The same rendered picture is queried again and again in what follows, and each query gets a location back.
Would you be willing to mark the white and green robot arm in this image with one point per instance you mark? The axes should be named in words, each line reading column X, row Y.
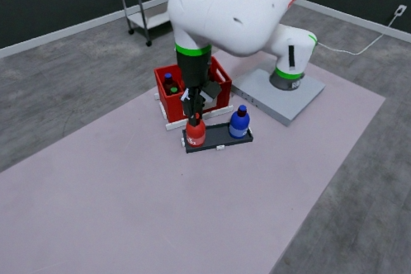
column 240, row 28

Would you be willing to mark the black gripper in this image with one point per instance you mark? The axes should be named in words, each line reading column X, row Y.
column 192, row 101

